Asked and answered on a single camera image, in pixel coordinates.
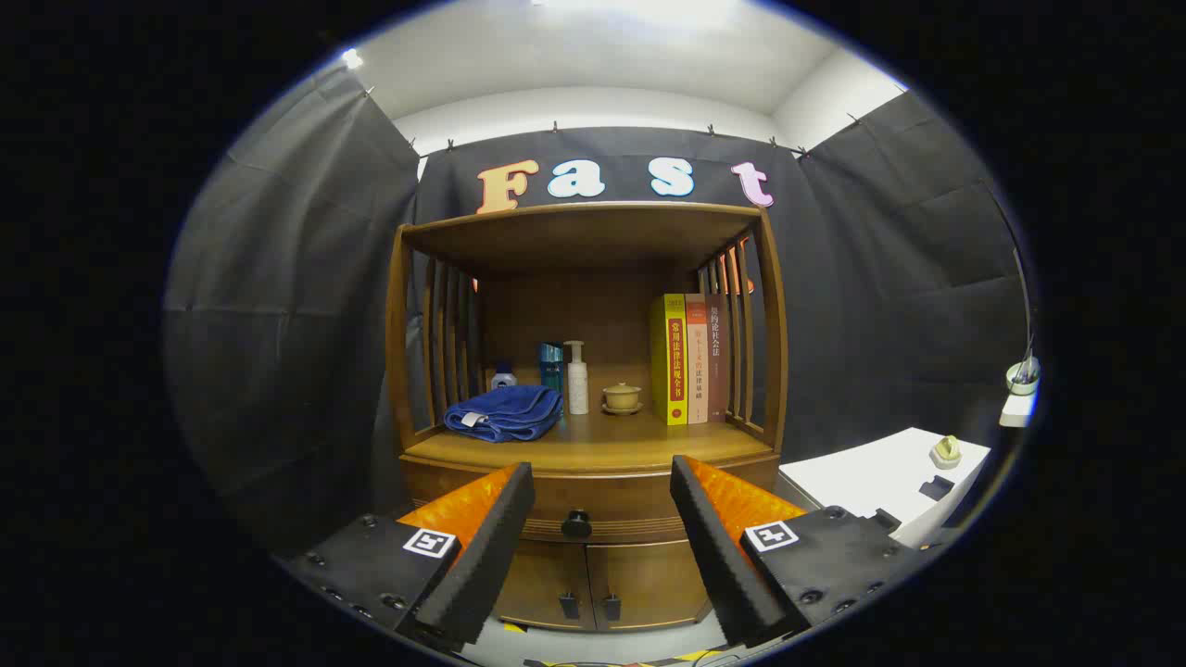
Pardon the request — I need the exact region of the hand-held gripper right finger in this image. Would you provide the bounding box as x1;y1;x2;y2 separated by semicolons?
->
669;454;929;649

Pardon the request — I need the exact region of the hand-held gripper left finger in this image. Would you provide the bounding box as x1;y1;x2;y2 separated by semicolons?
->
283;461;536;649

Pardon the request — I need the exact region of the brown wooden drawer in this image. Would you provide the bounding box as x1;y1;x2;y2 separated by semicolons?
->
400;451;781;546

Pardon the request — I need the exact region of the wooden cabinet door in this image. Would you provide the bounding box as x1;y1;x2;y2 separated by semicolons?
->
493;539;594;633
586;540;714;631

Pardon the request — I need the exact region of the wooden countertop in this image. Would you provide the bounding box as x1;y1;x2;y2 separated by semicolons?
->
405;363;775;473

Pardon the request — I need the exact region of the white drawer unit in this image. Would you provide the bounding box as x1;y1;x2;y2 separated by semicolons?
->
776;426;992;549

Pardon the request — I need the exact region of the brown wooden cabinet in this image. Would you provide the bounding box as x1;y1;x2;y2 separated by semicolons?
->
385;201;790;636

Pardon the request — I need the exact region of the blue folded towel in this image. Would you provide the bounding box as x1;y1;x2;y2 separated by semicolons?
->
443;384;564;444

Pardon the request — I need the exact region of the brown book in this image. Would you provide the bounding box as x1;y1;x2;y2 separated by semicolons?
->
705;295;731;423

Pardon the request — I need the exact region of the orange and white book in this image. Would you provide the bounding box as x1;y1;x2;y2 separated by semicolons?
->
684;294;711;424

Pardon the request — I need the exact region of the white pump bottle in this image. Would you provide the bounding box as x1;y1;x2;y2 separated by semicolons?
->
563;340;590;416

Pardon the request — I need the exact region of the thick yellow book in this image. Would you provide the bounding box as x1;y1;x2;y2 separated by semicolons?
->
650;294;689;427

